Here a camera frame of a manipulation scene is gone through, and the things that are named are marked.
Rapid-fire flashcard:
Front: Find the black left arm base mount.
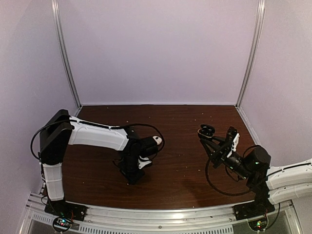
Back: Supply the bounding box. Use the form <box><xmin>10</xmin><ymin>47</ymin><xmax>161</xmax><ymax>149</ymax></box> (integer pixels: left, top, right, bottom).
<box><xmin>41</xmin><ymin>187</ymin><xmax>87</xmax><ymax>234</ymax></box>

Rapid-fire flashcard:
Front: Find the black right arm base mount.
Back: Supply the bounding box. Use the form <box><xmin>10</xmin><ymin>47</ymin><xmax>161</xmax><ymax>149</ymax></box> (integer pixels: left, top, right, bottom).
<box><xmin>234</xmin><ymin>189</ymin><xmax>275</xmax><ymax>232</ymax></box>

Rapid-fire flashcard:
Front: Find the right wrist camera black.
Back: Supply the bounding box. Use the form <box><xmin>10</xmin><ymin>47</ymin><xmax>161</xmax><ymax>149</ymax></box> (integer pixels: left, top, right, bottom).
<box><xmin>226</xmin><ymin>126</ymin><xmax>240</xmax><ymax>152</ymax></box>

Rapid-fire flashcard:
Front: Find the right aluminium frame post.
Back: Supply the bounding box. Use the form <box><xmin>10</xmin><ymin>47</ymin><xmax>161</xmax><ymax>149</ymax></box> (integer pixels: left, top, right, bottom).
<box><xmin>235</xmin><ymin>0</ymin><xmax>266</xmax><ymax>109</ymax></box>

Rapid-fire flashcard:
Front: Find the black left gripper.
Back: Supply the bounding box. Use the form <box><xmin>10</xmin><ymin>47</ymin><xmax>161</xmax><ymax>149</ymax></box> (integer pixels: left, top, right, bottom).
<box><xmin>117</xmin><ymin>153</ymin><xmax>145</xmax><ymax>185</ymax></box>

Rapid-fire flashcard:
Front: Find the black earbud charging case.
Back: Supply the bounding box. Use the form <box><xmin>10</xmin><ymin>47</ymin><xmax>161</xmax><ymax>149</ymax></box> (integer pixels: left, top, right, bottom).
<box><xmin>197</xmin><ymin>124</ymin><xmax>215</xmax><ymax>141</ymax></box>

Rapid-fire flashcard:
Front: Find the aluminium frame post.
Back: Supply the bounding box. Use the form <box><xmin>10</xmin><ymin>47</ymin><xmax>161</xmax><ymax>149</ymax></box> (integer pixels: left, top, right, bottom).
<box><xmin>235</xmin><ymin>0</ymin><xmax>266</xmax><ymax>109</ymax></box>
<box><xmin>51</xmin><ymin>0</ymin><xmax>82</xmax><ymax>110</ymax></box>

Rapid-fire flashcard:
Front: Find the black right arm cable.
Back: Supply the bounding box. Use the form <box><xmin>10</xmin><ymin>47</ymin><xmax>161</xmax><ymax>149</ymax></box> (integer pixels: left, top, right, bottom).
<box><xmin>205</xmin><ymin>143</ymin><xmax>312</xmax><ymax>195</ymax></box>

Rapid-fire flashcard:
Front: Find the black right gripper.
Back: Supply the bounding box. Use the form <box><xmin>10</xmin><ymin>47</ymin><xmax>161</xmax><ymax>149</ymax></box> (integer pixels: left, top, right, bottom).
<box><xmin>201</xmin><ymin>134</ymin><xmax>253</xmax><ymax>180</ymax></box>

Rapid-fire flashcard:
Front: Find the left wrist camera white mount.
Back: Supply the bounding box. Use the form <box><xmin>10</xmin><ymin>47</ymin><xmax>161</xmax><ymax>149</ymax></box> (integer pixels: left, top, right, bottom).
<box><xmin>138</xmin><ymin>156</ymin><xmax>152</xmax><ymax>170</ymax></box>

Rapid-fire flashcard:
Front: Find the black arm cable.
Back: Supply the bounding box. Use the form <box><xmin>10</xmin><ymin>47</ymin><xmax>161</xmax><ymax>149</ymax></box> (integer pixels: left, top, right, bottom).
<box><xmin>30</xmin><ymin>123</ymin><xmax>166</xmax><ymax>166</ymax></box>
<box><xmin>205</xmin><ymin>143</ymin><xmax>312</xmax><ymax>195</ymax></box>

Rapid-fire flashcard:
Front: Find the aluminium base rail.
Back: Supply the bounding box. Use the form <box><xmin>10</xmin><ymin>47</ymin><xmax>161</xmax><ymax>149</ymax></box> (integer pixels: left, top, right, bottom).
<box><xmin>17</xmin><ymin>193</ymin><xmax>303</xmax><ymax>234</ymax></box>

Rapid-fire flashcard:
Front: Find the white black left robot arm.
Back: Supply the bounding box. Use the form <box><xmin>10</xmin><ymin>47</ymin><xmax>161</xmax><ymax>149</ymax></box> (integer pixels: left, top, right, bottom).
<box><xmin>30</xmin><ymin>109</ymin><xmax>165</xmax><ymax>216</ymax></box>

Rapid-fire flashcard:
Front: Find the white earbud charging case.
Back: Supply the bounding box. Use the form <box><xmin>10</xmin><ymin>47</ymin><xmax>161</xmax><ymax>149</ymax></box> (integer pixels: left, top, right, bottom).
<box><xmin>153</xmin><ymin>136</ymin><xmax>163</xmax><ymax>145</ymax></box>

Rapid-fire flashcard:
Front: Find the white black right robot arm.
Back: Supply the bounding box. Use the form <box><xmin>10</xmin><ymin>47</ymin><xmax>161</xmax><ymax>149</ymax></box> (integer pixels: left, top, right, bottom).
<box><xmin>198</xmin><ymin>131</ymin><xmax>312</xmax><ymax>215</ymax></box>

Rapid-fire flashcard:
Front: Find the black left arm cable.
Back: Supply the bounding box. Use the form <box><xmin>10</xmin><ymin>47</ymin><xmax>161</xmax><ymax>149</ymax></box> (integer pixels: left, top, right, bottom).
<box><xmin>30</xmin><ymin>123</ymin><xmax>166</xmax><ymax>166</ymax></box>

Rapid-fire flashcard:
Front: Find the left aluminium frame post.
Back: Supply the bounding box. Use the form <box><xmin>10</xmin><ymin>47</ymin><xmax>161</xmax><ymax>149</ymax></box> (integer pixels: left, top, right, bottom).
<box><xmin>51</xmin><ymin>0</ymin><xmax>82</xmax><ymax>110</ymax></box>

